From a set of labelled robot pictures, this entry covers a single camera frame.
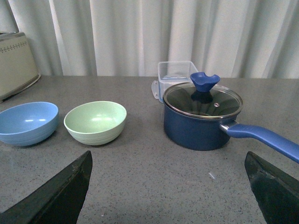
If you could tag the cream two-slot toaster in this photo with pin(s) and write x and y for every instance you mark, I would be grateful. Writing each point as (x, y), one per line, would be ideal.
(18, 69)

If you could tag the green bowl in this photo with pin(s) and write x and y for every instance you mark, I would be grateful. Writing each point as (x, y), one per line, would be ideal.
(96, 123)

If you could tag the white curtain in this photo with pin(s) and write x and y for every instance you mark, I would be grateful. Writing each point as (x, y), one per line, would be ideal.
(230, 38)

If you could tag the blue bowl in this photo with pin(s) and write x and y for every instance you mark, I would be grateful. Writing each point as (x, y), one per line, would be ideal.
(29, 123)

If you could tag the glass pot lid blue knob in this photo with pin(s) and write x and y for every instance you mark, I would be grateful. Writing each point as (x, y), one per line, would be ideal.
(203, 98)

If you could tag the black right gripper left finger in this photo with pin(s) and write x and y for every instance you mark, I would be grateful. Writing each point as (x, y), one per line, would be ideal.
(58, 201)

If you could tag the clear plastic food container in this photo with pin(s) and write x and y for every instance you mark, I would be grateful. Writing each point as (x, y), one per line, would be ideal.
(171, 73)

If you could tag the dark blue saucepan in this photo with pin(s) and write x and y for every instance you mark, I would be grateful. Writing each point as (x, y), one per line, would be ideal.
(209, 134)

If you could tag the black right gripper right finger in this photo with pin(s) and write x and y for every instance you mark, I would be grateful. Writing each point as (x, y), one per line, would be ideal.
(276, 192)

